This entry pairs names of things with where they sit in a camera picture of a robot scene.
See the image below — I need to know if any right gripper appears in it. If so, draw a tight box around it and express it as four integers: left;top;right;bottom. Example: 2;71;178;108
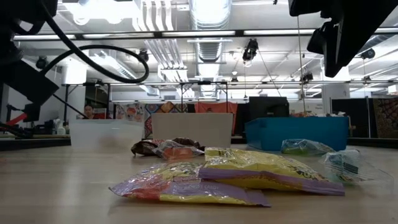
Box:
307;15;398;78

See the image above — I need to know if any yellow sour candy pack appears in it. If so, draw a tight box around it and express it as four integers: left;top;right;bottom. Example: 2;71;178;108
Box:
198;147;345;196
109;162;271;208

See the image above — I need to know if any brown chocolate bar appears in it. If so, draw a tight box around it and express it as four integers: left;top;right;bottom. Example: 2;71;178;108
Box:
131;138;206;157

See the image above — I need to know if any green gummy candy packet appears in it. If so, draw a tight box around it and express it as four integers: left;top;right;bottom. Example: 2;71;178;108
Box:
283;144;336;156

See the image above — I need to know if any blue gummy candy packet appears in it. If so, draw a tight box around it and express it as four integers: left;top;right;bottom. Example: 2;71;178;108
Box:
322;149;393;184

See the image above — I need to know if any red gummy candy packet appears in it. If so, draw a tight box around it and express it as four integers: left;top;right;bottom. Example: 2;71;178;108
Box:
152;139;205;161

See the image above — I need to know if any black partition panel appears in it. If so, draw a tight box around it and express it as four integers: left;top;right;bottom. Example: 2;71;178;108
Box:
331;98;371;139

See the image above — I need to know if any dark patterned cloth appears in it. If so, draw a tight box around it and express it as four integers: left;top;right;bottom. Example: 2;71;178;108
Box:
372;98;398;139

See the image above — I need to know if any blue plastic bin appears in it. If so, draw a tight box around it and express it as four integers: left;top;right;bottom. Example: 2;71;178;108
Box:
244;116;349;152

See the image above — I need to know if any large black monitor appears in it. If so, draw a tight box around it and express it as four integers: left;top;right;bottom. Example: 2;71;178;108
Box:
248;96;290;121

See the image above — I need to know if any overhead beam with light strips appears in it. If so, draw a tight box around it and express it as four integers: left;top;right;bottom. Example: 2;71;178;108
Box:
12;29;398;40

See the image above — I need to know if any orange cloth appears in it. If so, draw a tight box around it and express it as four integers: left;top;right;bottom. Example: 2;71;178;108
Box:
195;101;239;135

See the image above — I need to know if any white plastic bin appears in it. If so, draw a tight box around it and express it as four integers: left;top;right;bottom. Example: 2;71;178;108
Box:
151;113;234;149

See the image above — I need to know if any colourful geometric cloth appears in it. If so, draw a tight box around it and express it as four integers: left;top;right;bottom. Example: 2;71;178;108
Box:
144;101;188;139

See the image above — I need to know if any white printed cloth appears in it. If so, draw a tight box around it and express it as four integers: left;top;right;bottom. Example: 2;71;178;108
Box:
115;103;146;123

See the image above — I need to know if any clear plastic bin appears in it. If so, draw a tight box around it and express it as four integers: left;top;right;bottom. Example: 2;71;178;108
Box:
68;119;144;151

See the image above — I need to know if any person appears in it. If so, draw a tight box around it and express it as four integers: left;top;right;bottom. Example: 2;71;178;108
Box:
83;105;96;120

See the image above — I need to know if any white spray bottle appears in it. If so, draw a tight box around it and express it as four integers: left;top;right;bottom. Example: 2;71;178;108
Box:
52;119;68;136

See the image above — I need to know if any small black monitor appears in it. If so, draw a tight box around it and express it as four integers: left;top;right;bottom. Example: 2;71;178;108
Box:
23;103;41;123

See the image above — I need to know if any silver ceiling duct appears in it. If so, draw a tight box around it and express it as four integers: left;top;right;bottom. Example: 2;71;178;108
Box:
188;0;233;98

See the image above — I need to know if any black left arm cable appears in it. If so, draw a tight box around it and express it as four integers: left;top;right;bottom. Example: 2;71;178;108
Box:
39;0;150;84

